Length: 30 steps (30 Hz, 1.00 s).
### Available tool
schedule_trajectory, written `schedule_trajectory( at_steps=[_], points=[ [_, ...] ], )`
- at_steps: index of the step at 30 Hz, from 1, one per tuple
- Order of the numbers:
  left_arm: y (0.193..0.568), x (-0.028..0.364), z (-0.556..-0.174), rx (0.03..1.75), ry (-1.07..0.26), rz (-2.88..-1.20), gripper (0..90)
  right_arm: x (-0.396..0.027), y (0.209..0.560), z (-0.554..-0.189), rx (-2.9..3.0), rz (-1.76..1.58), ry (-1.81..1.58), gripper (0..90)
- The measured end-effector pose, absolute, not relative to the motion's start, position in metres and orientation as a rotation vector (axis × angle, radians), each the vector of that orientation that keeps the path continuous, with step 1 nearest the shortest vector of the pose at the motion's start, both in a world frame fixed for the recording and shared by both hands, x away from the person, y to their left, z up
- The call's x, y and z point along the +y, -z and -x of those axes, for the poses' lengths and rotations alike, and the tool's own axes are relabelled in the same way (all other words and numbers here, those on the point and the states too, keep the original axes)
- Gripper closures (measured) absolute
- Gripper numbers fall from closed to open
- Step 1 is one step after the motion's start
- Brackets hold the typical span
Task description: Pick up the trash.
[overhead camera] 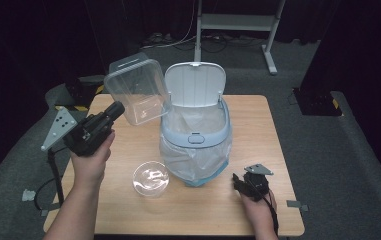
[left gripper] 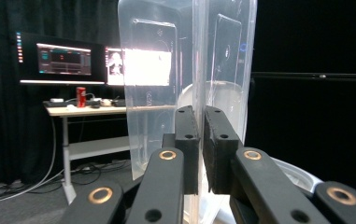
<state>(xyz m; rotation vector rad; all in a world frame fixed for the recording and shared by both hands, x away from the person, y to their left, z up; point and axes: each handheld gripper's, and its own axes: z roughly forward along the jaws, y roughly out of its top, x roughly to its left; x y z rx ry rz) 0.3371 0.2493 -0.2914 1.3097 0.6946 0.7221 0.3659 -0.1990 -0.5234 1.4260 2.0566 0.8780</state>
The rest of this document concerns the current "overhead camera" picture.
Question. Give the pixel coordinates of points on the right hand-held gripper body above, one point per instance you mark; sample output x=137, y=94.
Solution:
x=256, y=186

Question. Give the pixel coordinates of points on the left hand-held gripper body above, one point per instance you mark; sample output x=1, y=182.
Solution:
x=88, y=136

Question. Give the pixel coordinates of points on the clear rectangular plastic container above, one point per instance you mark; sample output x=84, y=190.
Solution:
x=138, y=93

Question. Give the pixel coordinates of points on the clear plastic bin bag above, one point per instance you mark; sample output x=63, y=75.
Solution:
x=191, y=160

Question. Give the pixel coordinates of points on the round clear plastic cup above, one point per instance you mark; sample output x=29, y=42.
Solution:
x=151, y=178

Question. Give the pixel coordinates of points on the white and blue trash bin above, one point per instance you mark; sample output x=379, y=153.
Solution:
x=194, y=83

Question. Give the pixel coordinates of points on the person's right hand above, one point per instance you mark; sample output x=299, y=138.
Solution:
x=261, y=213

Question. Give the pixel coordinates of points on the person's left hand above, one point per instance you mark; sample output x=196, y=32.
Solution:
x=89, y=170

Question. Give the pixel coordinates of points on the black stand base striped tape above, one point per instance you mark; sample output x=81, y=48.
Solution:
x=318, y=103
x=78, y=93

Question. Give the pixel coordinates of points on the grey tape strip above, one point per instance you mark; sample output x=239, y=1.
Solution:
x=294, y=203
x=46, y=212

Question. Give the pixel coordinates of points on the white crumpled scrap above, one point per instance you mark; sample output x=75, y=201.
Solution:
x=28, y=195

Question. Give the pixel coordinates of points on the black curtain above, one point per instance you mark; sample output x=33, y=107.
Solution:
x=18, y=50
x=371, y=50

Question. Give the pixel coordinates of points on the white metal stand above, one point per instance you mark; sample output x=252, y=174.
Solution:
x=234, y=22

